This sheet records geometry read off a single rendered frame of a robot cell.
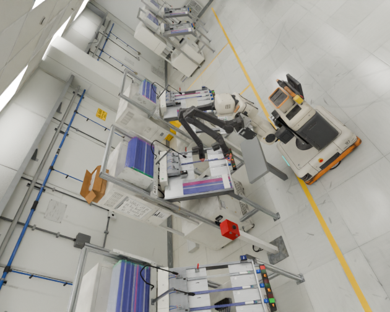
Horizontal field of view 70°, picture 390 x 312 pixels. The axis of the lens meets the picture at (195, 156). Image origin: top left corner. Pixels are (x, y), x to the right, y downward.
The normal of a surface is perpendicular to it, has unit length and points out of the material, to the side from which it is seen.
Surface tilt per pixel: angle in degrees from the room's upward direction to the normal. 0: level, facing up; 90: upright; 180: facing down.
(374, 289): 0
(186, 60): 90
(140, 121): 90
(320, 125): 90
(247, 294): 47
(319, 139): 90
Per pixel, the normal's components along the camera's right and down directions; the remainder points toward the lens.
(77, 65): 0.09, 0.66
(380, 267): -0.76, -0.44
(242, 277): -0.05, -0.75
